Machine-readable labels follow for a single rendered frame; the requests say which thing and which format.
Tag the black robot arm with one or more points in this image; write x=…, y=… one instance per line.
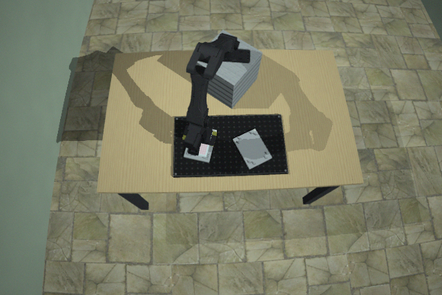
x=225, y=48

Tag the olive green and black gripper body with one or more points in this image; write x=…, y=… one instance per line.
x=210, y=139

